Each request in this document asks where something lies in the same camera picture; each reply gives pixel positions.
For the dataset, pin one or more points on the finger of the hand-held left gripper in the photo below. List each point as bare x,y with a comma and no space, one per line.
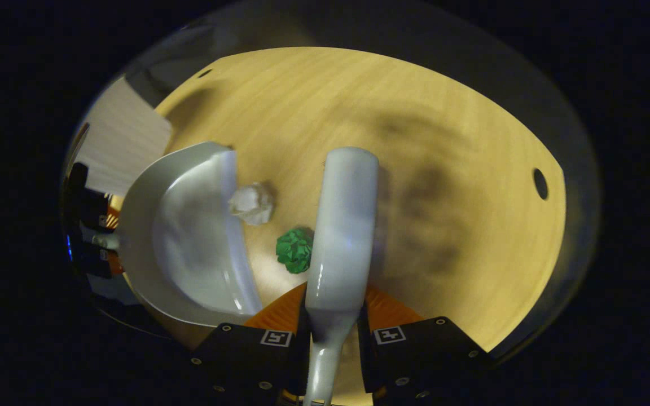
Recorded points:
96,211
96,262

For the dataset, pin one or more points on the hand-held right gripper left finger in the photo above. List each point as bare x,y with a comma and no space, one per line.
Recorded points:
246,361

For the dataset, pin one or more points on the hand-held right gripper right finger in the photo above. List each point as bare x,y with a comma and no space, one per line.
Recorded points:
415,361

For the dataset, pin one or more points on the white garbage bin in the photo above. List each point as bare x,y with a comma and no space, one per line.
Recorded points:
122,141

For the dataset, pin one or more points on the white dustpan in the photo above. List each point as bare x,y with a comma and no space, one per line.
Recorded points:
189,237

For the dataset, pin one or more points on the green paper ball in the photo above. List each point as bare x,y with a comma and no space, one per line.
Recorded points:
295,251

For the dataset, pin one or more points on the small white broom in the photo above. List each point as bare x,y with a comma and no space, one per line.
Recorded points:
342,237

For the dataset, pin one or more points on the white paper ball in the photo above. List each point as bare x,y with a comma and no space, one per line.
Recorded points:
253,204

